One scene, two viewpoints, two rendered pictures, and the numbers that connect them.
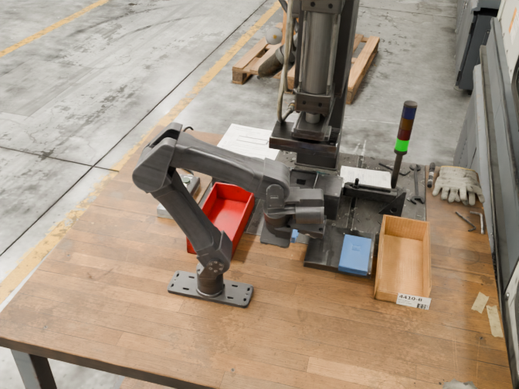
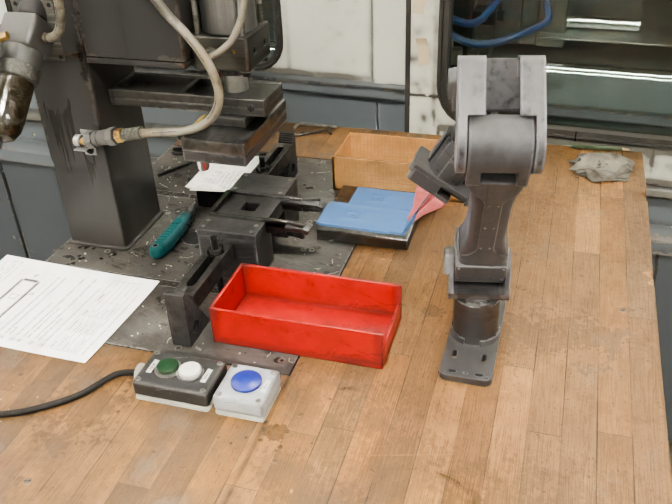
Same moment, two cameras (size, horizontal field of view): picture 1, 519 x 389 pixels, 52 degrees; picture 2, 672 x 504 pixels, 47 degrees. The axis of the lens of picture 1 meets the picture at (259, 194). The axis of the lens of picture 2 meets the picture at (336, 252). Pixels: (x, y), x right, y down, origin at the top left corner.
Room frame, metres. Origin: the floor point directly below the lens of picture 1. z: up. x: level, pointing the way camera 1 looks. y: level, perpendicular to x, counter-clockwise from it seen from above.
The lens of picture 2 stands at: (1.01, 0.98, 1.60)
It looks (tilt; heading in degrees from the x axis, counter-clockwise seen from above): 32 degrees down; 275
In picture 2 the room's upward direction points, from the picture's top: 3 degrees counter-clockwise
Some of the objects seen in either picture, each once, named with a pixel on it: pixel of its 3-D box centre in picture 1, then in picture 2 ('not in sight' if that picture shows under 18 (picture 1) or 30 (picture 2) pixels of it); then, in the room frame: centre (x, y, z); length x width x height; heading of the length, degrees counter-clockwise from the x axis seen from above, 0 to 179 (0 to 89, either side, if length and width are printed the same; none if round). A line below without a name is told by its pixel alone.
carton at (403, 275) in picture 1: (404, 260); (403, 166); (1.00, -0.37, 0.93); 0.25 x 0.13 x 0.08; 167
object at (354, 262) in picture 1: (355, 252); (393, 194); (1.02, -0.25, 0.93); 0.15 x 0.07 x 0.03; 167
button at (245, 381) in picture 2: not in sight; (246, 384); (1.20, 0.25, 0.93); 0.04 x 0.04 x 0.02
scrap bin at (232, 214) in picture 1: (222, 218); (307, 313); (1.14, 0.10, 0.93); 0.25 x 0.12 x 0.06; 167
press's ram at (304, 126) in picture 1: (312, 93); (186, 61); (1.33, -0.13, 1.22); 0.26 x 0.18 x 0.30; 167
